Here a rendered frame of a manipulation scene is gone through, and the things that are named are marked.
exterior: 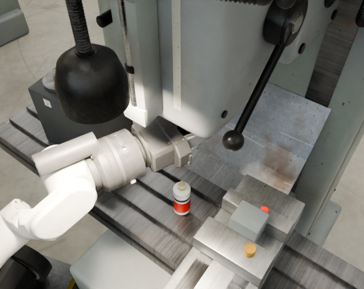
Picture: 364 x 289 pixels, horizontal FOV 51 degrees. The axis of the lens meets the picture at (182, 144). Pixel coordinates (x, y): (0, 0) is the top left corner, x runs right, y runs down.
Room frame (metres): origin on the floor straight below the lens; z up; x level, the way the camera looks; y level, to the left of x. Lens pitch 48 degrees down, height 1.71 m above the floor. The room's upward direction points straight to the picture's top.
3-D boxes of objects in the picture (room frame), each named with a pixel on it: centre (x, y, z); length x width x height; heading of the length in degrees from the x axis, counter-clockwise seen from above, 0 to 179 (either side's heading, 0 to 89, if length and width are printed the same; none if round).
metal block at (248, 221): (0.39, -0.13, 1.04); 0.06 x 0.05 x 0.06; 55
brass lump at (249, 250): (0.33, -0.13, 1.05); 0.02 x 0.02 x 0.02
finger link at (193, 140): (0.45, -0.03, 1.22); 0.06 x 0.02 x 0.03; 121
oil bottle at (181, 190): (0.50, 0.00, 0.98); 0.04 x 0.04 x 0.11
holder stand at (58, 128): (0.72, 0.25, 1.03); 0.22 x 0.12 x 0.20; 60
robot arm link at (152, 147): (0.43, 0.07, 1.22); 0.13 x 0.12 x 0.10; 31
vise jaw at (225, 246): (0.34, -0.10, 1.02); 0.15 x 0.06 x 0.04; 55
